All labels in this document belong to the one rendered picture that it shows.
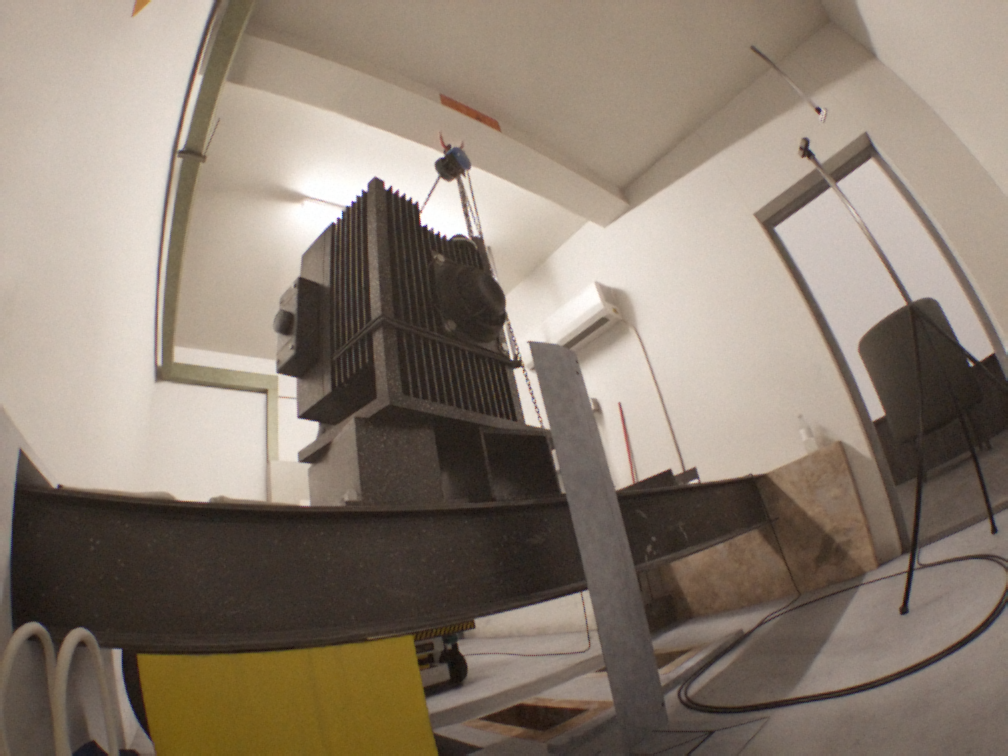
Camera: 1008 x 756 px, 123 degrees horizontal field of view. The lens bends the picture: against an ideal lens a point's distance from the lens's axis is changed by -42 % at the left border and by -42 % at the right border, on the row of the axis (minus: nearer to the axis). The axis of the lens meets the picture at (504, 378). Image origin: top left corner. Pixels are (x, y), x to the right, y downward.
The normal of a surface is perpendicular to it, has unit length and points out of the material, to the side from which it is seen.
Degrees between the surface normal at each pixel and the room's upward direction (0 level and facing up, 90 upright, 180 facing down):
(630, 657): 90
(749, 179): 90
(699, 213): 90
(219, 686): 90
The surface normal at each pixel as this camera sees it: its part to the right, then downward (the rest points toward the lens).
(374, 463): 0.59, -0.44
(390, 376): 0.75, -0.41
